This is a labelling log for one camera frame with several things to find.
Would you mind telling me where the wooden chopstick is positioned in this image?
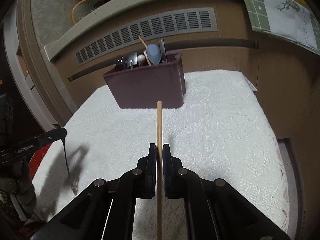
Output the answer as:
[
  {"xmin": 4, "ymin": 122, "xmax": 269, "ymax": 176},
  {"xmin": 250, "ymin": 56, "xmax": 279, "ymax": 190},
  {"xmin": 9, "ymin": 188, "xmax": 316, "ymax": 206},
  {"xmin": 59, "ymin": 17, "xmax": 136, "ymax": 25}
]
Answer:
[{"xmin": 156, "ymin": 101, "xmax": 163, "ymax": 240}]

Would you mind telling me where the metal fork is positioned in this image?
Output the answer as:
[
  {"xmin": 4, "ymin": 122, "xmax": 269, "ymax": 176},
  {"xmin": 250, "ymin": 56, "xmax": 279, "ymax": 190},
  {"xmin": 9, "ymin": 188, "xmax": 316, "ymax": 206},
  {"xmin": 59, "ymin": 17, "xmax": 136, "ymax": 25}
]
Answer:
[{"xmin": 61, "ymin": 138, "xmax": 77, "ymax": 196}]

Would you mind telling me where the white plastic spoon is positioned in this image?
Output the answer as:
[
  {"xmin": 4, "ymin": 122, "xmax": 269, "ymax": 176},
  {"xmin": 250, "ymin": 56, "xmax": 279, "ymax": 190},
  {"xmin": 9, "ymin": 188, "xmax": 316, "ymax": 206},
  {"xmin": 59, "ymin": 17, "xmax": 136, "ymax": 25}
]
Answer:
[{"xmin": 137, "ymin": 54, "xmax": 146, "ymax": 66}]

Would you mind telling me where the black ladle spoon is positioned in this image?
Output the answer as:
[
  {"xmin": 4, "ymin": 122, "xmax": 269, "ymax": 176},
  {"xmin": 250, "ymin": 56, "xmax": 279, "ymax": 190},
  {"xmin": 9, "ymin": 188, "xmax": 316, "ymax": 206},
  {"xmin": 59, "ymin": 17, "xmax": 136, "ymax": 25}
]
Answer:
[{"xmin": 115, "ymin": 55, "xmax": 126, "ymax": 70}]

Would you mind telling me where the blue spoon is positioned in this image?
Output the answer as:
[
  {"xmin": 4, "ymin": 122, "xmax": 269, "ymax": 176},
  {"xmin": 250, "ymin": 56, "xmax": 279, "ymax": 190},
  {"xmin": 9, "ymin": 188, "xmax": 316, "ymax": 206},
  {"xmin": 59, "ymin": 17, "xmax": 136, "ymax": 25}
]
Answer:
[{"xmin": 146, "ymin": 44, "xmax": 161, "ymax": 65}]

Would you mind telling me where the black handled metal utensil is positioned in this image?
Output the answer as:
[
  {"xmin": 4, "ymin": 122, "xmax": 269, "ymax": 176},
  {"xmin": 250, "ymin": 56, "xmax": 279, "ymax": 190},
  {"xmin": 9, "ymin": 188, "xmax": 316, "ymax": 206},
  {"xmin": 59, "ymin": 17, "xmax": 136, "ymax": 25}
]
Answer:
[{"xmin": 127, "ymin": 52, "xmax": 138, "ymax": 69}]

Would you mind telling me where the wooden spoon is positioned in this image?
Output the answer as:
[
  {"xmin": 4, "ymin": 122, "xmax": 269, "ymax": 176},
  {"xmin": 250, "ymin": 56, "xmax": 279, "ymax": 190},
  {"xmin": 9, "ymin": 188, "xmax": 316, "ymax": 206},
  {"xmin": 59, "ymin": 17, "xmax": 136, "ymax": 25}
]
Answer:
[{"xmin": 138, "ymin": 35, "xmax": 151, "ymax": 66}]

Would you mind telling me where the dark metal spoon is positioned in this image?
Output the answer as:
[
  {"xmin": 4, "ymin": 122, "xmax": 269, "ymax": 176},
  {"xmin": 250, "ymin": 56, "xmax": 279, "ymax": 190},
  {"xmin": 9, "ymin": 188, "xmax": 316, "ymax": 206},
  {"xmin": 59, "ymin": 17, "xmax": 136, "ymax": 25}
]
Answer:
[{"xmin": 159, "ymin": 38, "xmax": 167, "ymax": 63}]

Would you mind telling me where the red floor mat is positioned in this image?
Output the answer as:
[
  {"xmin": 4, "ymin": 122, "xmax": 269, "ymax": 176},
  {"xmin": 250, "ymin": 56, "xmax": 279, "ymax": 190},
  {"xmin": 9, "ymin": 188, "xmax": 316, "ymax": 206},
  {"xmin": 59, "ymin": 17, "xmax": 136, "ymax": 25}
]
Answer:
[{"xmin": 29, "ymin": 144, "xmax": 51, "ymax": 179}]

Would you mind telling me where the white paper towel mat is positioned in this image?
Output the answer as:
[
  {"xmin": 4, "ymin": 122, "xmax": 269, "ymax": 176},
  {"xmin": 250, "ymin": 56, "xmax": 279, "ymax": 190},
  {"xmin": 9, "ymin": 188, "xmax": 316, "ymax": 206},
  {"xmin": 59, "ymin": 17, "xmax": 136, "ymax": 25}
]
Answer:
[{"xmin": 33, "ymin": 70, "xmax": 290, "ymax": 231}]

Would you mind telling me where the purple plastic utensil bin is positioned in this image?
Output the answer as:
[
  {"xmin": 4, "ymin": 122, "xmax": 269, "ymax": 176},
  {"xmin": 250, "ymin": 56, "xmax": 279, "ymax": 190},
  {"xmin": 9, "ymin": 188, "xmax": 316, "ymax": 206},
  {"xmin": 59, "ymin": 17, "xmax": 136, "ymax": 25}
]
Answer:
[{"xmin": 103, "ymin": 51, "xmax": 186, "ymax": 108}]

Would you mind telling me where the grey ventilation grille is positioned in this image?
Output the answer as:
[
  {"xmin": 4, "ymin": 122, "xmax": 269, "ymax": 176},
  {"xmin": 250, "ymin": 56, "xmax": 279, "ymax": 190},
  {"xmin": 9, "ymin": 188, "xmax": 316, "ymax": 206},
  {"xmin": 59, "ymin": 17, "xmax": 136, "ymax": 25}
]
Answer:
[{"xmin": 74, "ymin": 7, "xmax": 217, "ymax": 66}]

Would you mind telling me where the green white dish towel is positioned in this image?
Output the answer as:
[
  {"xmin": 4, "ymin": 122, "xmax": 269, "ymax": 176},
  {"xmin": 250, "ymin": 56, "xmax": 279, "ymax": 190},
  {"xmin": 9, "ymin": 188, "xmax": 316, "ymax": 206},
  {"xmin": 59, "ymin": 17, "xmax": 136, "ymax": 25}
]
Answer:
[{"xmin": 244, "ymin": 0, "xmax": 319, "ymax": 55}]

